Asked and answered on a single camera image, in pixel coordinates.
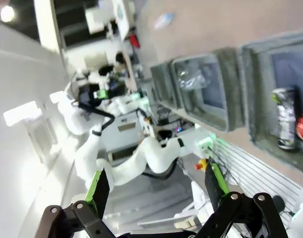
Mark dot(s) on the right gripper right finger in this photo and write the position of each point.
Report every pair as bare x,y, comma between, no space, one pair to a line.
214,188

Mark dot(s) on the clear plastic cup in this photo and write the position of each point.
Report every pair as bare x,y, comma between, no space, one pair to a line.
191,79

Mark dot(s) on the yellow red emergency stop button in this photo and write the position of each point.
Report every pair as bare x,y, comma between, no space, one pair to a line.
201,164

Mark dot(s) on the black colourful drink can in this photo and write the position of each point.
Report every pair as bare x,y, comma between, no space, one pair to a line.
286,116

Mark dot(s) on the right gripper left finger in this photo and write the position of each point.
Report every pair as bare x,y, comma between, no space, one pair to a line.
98,196

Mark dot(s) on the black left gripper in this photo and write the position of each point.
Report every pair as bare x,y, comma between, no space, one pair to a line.
87,95

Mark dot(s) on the white neighbouring station robot arm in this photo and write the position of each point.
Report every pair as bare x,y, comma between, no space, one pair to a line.
121,106

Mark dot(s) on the ceiling light panel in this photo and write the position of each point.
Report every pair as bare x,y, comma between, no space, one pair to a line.
57,96
21,112

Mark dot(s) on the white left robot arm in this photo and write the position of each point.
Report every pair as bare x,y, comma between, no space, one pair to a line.
156,156

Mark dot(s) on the clear plastic bottle pink label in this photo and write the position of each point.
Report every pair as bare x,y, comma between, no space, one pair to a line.
164,21

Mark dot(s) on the aluminium slotted mounting frame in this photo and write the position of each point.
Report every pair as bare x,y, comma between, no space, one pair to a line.
253,168

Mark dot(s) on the grey fabric basket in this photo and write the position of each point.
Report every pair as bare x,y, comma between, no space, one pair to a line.
161,81
230,99
258,99

